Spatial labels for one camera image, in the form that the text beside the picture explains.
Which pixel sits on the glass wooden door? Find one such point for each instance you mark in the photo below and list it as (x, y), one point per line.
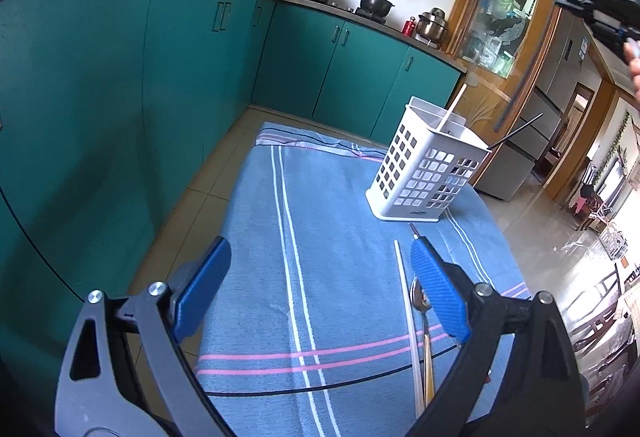
(502, 44)

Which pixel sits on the person's right hand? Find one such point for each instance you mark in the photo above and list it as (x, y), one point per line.
(635, 64)

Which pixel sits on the red canister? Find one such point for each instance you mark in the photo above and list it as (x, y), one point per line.
(409, 27)

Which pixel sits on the white chopstick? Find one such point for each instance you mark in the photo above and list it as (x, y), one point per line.
(417, 381)
(451, 108)

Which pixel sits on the black cooking pot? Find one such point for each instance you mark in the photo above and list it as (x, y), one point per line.
(379, 8)

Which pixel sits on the teal lower cabinets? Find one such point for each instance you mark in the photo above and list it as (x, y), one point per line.
(108, 109)

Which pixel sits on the dark red chopstick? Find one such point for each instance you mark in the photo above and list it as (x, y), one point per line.
(415, 231)

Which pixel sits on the silver refrigerator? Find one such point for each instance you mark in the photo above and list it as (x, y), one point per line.
(551, 94)

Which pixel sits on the steel pot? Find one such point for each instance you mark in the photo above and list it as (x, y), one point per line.
(432, 25)

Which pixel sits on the black chopstick in holder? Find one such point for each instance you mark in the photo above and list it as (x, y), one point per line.
(516, 131)

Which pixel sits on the blue striped table cloth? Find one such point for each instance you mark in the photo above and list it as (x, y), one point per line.
(306, 335)

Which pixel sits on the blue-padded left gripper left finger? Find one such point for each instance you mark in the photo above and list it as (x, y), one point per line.
(99, 392)

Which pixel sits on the white chopstick in holder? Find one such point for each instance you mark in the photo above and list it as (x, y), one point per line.
(451, 108)

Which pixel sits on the metal spoon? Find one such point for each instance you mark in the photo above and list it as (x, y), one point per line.
(419, 302)

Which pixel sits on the white perforated utensil holder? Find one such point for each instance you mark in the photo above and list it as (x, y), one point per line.
(431, 156)

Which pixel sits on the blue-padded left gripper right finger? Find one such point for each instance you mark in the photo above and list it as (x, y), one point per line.
(541, 391)

